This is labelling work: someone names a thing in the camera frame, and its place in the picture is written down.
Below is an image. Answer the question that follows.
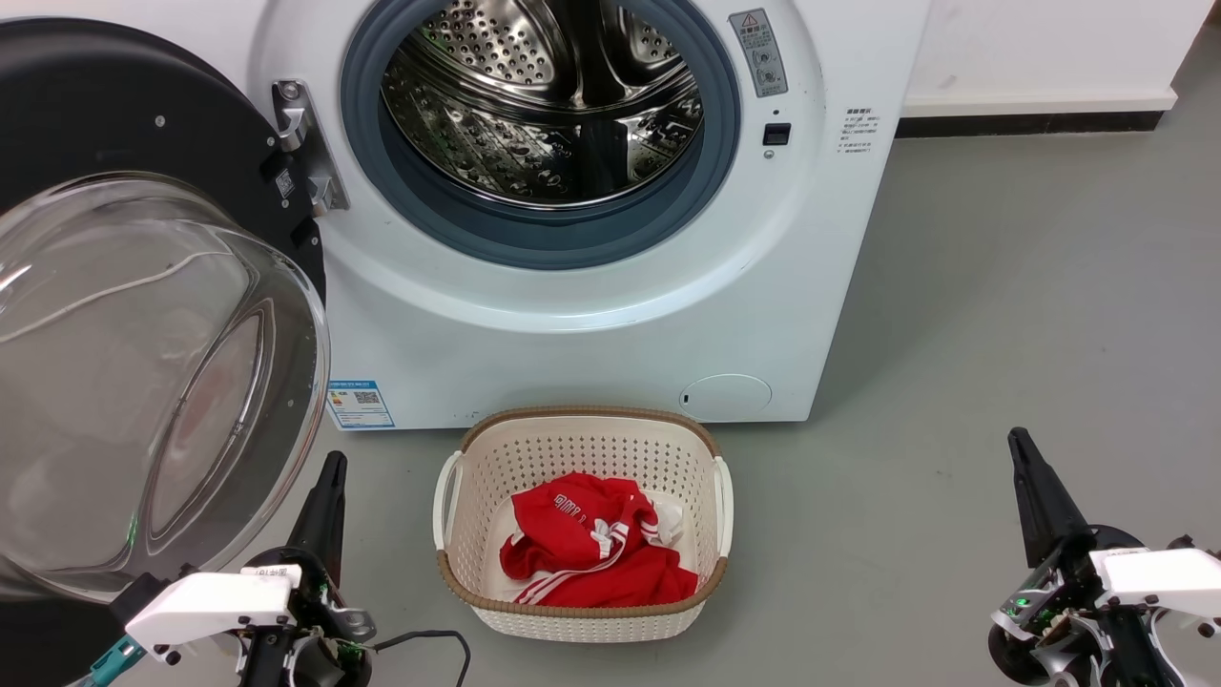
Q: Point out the round dark glass washer door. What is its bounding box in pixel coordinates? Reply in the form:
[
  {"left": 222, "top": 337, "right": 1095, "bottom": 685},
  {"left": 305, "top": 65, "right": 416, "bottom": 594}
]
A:
[{"left": 0, "top": 17, "right": 332, "bottom": 687}]

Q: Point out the blue energy label sticker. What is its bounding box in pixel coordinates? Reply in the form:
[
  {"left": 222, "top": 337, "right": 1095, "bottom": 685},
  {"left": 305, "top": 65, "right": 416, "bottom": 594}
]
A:
[{"left": 325, "top": 380, "right": 396, "bottom": 430}]

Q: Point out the thin black cable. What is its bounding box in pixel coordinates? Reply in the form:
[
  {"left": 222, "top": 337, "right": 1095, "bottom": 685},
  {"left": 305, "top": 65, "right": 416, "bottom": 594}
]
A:
[{"left": 367, "top": 629, "right": 473, "bottom": 687}]

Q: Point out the white front-load washing machine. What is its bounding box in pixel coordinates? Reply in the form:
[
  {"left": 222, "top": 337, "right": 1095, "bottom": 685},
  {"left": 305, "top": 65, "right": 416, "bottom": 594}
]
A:
[{"left": 176, "top": 0, "right": 934, "bottom": 432}]

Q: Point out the dark baseboard strip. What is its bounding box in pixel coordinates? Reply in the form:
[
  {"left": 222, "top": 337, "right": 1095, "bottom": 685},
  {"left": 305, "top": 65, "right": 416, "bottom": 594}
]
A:
[{"left": 895, "top": 112, "right": 1167, "bottom": 140}]

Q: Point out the red garment with white stripes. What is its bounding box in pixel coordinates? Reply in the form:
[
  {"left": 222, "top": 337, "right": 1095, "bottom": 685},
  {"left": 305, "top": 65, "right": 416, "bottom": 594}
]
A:
[{"left": 499, "top": 472, "right": 699, "bottom": 609}]

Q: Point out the grey warning sticker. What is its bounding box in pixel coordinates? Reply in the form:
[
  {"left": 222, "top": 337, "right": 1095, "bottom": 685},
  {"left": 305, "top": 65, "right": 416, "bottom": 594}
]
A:
[{"left": 729, "top": 9, "right": 789, "bottom": 98}]

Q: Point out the round white filter cover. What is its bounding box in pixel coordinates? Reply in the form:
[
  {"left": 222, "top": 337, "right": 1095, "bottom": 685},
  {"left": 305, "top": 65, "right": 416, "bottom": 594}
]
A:
[{"left": 679, "top": 373, "right": 774, "bottom": 423}]

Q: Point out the metal door hinge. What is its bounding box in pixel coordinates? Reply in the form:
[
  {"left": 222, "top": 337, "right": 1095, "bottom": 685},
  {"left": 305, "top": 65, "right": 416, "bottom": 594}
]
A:
[{"left": 272, "top": 80, "right": 351, "bottom": 219}]

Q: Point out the stainless steel washer drum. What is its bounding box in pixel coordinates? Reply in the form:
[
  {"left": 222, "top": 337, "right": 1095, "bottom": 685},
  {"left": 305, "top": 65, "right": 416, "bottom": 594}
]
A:
[{"left": 382, "top": 0, "right": 707, "bottom": 209}]

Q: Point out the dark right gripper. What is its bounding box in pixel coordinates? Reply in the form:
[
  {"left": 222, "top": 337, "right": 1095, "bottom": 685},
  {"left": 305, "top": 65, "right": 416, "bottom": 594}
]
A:
[{"left": 987, "top": 427, "right": 1180, "bottom": 687}]

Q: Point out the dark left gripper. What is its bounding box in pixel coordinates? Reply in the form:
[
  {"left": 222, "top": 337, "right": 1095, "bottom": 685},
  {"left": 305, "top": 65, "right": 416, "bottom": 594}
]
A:
[{"left": 238, "top": 452, "right": 377, "bottom": 687}]

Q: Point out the teal cable connector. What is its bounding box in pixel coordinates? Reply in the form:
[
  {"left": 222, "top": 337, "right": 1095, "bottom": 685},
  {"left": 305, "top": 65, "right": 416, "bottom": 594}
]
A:
[{"left": 81, "top": 635, "right": 146, "bottom": 687}]

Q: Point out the cream perforated laundry basket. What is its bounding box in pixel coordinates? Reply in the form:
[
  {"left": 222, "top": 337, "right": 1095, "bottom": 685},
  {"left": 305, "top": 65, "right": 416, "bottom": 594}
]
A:
[{"left": 433, "top": 406, "right": 735, "bottom": 643}]

